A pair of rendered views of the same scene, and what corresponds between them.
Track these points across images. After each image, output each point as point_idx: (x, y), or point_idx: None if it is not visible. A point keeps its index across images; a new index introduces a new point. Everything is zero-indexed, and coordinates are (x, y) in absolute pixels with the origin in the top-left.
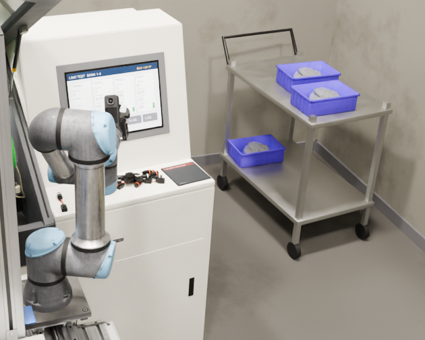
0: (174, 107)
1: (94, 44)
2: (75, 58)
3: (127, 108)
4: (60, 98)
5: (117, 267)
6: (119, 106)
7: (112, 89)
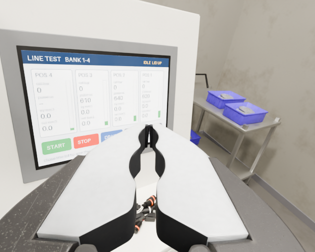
0: (179, 117)
1: (81, 6)
2: (41, 23)
3: (217, 164)
4: (8, 93)
5: None
6: (145, 135)
7: (108, 88)
